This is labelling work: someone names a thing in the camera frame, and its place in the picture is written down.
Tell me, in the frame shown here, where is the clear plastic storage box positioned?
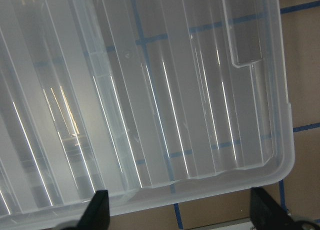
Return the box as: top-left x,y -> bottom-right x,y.
0,0 -> 140,222

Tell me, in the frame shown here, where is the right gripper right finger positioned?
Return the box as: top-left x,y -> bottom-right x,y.
250,187 -> 306,230

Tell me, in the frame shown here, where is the clear plastic box lid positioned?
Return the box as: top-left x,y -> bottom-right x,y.
0,0 -> 295,229

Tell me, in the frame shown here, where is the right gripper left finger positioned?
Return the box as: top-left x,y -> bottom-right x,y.
76,190 -> 110,230

